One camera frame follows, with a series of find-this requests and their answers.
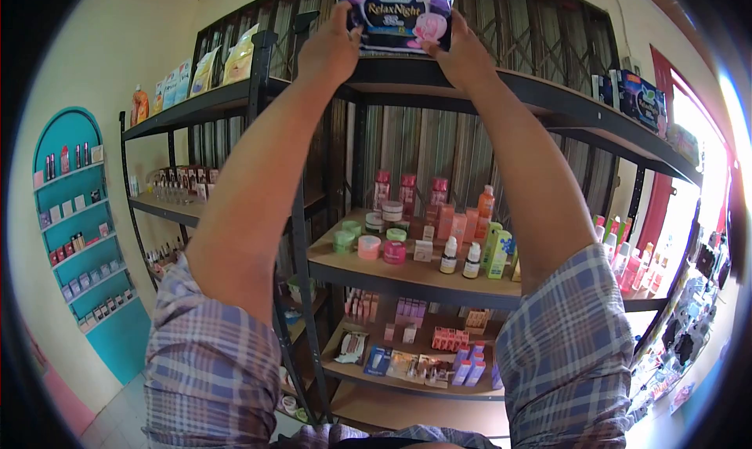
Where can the person's left hand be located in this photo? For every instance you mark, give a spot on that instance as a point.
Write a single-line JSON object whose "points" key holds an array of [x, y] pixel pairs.
{"points": [[326, 52]]}

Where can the person's right hand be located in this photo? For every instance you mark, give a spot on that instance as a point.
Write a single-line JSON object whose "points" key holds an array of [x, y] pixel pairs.
{"points": [[467, 64]]}

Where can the person's left thumb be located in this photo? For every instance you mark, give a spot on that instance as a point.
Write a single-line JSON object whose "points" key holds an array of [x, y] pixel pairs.
{"points": [[356, 39]]}

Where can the person's right thumb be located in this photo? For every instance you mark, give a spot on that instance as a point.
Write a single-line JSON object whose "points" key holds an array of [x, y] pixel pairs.
{"points": [[433, 47]]}

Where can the person's left fingers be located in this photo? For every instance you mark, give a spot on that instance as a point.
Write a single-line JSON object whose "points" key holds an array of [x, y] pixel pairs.
{"points": [[341, 15]]}

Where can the person's right fingers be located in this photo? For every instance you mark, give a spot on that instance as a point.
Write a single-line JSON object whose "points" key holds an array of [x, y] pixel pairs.
{"points": [[459, 23]]}

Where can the dark blue pad packet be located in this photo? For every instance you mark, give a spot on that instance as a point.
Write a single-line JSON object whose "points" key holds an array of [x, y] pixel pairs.
{"points": [[399, 14]]}

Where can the metal folding grille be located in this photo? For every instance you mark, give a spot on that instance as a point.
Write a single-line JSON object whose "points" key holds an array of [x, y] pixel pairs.
{"points": [[529, 32]]}

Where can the full shop shelf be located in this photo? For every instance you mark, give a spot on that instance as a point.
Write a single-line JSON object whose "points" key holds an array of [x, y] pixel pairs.
{"points": [[411, 275], [176, 209]]}

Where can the rack of hanging goods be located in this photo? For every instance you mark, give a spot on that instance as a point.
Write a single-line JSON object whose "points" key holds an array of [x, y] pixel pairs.
{"points": [[687, 331]]}

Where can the teal arched wall shelf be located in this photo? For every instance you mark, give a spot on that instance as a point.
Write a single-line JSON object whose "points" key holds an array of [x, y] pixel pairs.
{"points": [[79, 214]]}

